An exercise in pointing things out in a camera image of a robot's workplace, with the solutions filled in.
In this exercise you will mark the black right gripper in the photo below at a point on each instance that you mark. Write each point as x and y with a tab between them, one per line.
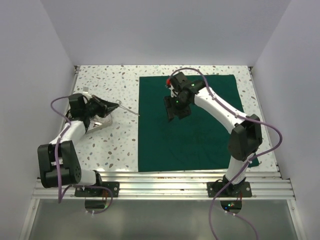
169	102

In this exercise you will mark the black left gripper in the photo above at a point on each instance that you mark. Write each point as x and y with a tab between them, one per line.
105	107

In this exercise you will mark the steel scissor forceps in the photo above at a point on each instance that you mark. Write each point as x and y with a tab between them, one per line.
128	109

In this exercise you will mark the stainless steel tray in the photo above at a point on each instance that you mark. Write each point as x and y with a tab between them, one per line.
100	122

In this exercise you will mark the dark green surgical cloth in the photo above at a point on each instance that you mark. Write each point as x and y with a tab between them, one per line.
196	142

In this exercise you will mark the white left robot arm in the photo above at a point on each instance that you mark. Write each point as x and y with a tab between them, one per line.
58	160

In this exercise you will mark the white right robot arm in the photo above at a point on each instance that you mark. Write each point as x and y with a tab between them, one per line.
245	134

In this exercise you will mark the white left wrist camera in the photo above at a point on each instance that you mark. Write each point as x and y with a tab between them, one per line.
85	90

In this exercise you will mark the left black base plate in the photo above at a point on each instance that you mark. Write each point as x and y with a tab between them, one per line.
107	189

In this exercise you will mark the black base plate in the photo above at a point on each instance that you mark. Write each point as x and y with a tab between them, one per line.
107	189
215	191

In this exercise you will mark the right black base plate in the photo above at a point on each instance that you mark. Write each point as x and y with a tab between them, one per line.
215	191

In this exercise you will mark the aluminium rail frame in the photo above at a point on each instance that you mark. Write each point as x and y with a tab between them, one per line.
169	205

